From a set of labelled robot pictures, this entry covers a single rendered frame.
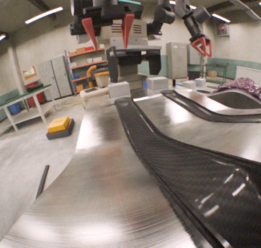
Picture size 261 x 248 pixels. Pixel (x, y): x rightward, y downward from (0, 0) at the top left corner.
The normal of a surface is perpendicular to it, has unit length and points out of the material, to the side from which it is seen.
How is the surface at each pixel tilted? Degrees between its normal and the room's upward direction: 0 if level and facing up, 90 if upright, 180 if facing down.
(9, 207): 0
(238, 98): 90
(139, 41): 90
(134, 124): 5
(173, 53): 90
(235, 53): 90
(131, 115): 3
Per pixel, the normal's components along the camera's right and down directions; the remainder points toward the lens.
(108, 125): -0.11, -0.85
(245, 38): -0.97, 0.20
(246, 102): -0.84, 0.33
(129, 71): 0.53, 0.46
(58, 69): 0.21, 0.44
